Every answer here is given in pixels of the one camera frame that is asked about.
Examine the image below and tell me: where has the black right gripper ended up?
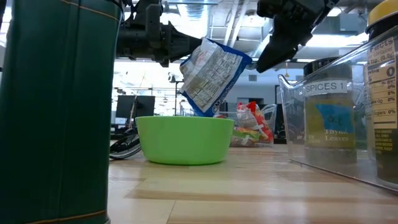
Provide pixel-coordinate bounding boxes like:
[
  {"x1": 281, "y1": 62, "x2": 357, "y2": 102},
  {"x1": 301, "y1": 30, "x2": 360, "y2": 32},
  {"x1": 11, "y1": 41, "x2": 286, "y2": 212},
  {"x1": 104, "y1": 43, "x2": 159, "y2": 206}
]
[{"x1": 254, "y1": 0, "x2": 340, "y2": 75}]

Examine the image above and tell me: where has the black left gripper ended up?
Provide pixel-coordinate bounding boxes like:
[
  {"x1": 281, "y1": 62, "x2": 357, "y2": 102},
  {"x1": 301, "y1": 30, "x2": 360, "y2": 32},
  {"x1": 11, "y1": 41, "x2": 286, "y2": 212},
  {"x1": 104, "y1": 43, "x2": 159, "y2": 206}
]
[{"x1": 116, "y1": 21, "x2": 203, "y2": 68}]

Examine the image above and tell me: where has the blue noodle packet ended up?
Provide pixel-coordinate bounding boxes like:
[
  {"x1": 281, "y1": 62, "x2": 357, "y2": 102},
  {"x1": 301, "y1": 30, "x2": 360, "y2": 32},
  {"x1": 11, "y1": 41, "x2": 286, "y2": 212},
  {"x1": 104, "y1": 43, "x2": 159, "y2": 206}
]
[{"x1": 179, "y1": 37, "x2": 253, "y2": 118}]

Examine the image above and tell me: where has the pile of snack packets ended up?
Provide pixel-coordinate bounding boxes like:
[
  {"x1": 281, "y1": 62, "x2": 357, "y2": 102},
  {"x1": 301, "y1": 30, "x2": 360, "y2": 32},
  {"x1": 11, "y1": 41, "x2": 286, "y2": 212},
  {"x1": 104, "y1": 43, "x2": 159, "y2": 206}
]
[{"x1": 234, "y1": 100, "x2": 274, "y2": 141}]

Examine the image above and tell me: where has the black lid spice jar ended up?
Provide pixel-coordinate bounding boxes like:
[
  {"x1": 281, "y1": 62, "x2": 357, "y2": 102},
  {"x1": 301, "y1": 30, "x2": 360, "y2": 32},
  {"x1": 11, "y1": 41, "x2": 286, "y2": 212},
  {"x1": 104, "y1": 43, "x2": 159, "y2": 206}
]
[{"x1": 303, "y1": 56, "x2": 359, "y2": 165}]

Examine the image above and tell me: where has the yellow lid seasoning jar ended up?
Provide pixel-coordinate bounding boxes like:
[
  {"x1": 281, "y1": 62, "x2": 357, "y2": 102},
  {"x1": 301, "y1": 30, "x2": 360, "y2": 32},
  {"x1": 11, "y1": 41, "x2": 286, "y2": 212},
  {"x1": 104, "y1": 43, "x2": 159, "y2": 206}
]
[{"x1": 364, "y1": 0, "x2": 398, "y2": 185}]

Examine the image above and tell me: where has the ceiling light strip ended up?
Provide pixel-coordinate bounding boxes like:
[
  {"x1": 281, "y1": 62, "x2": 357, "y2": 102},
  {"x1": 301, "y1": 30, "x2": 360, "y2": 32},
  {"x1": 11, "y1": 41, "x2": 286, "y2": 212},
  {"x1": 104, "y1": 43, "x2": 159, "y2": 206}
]
[{"x1": 114, "y1": 55, "x2": 318, "y2": 64}]

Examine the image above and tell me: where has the black metal rack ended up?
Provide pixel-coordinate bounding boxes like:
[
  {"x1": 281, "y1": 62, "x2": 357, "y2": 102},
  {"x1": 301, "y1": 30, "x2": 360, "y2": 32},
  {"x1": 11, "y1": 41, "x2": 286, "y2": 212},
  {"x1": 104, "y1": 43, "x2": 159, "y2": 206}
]
[{"x1": 169, "y1": 74, "x2": 187, "y2": 116}]

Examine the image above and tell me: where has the black computer monitor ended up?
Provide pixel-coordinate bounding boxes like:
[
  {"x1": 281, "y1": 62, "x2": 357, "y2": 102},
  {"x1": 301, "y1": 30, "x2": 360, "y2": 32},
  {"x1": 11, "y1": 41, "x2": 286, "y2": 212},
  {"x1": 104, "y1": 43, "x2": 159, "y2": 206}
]
[{"x1": 115, "y1": 95, "x2": 156, "y2": 129}]

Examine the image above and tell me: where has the long clear plastic bin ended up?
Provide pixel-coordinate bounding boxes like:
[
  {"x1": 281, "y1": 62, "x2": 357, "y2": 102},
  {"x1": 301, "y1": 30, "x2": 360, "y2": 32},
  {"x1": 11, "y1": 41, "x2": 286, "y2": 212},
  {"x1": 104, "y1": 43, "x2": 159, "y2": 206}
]
[{"x1": 277, "y1": 24, "x2": 398, "y2": 194}]

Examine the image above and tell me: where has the green plastic bowl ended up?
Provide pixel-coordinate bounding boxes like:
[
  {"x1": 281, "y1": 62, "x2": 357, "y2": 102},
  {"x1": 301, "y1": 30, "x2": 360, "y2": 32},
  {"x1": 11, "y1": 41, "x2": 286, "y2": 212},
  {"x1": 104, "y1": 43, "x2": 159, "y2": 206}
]
[{"x1": 134, "y1": 115, "x2": 236, "y2": 166}]

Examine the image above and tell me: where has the dark metal spoon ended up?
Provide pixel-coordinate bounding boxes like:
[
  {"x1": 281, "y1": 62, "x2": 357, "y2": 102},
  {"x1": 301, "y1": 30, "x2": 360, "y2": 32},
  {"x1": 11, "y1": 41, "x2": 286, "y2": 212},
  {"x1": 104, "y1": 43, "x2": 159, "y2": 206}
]
[{"x1": 109, "y1": 128, "x2": 142, "y2": 161}]

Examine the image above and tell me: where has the dark green tin box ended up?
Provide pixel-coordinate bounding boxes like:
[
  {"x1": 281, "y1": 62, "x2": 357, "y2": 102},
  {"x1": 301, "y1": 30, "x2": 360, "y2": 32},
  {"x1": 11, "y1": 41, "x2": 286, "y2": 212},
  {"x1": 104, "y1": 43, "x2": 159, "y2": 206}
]
[{"x1": 0, "y1": 0, "x2": 124, "y2": 224}]

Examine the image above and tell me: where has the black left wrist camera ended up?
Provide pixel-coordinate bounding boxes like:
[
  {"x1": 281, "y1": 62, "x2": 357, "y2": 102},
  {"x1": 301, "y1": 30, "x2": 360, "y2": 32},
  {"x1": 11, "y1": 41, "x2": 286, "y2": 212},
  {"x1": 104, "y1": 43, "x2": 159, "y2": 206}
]
[{"x1": 133, "y1": 0, "x2": 164, "y2": 32}]

